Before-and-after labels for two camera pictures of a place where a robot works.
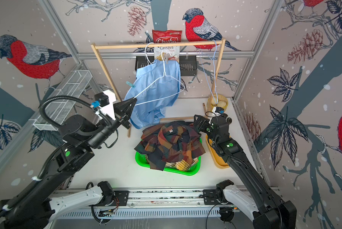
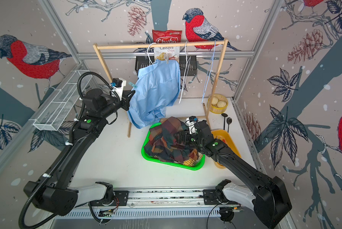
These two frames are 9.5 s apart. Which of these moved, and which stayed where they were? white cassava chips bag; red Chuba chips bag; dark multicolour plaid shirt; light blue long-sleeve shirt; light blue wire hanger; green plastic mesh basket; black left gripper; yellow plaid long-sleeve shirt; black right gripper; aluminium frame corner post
Moved: black left gripper; green plastic mesh basket; dark multicolour plaid shirt; black right gripper; yellow plaid long-sleeve shirt; light blue wire hanger
Stayed: white cassava chips bag; aluminium frame corner post; red Chuba chips bag; light blue long-sleeve shirt
